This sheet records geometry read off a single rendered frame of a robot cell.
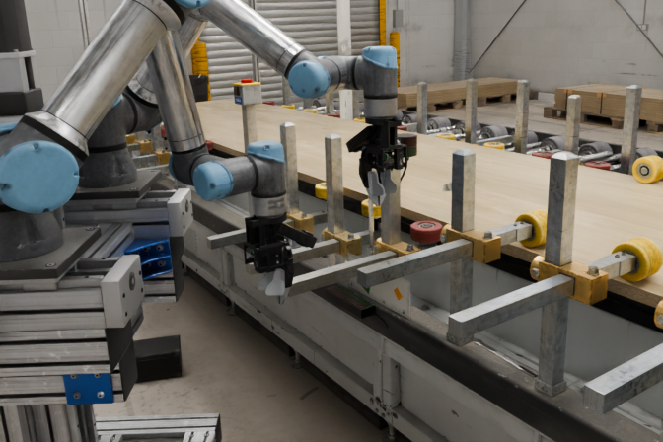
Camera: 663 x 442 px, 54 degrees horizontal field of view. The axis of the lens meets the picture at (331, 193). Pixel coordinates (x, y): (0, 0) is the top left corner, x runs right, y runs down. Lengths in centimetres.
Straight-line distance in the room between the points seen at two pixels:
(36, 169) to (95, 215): 66
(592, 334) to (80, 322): 106
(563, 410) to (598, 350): 25
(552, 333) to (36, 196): 94
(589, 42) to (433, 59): 282
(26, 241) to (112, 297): 18
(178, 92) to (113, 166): 41
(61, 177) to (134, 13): 30
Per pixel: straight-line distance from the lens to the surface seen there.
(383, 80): 143
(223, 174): 127
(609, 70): 1013
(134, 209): 170
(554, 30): 1072
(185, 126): 136
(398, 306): 166
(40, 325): 129
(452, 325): 107
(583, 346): 159
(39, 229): 126
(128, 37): 115
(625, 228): 175
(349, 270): 153
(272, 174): 133
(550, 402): 138
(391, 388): 224
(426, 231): 163
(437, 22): 1183
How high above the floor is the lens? 143
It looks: 15 degrees down
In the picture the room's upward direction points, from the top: 2 degrees counter-clockwise
